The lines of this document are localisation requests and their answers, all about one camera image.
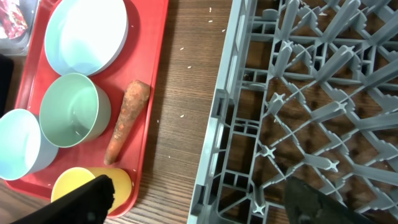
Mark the black tray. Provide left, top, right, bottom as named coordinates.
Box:
left=0, top=54, right=14, bottom=116

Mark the clear plastic bin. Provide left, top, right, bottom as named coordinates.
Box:
left=1, top=0, right=40, bottom=56

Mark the orange carrot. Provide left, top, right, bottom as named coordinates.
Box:
left=104, top=80, right=150, bottom=166

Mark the red foil wrapper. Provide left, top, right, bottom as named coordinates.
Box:
left=1, top=0, right=28, bottom=39

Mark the grey dishwasher rack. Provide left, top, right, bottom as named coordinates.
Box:
left=187, top=0, right=397, bottom=223

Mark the light blue bowl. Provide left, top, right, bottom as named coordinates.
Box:
left=1, top=109, right=58, bottom=180

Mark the mint green bowl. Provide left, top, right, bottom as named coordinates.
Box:
left=39, top=73, right=111, bottom=148

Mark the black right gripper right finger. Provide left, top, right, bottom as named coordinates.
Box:
left=284, top=177, right=373, bottom=224

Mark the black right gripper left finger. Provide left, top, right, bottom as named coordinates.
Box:
left=12, top=175, right=115, bottom=224

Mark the light blue plate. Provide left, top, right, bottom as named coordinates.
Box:
left=44, top=0, right=129, bottom=76

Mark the yellow plastic cup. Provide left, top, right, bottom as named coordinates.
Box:
left=50, top=167, right=134, bottom=213

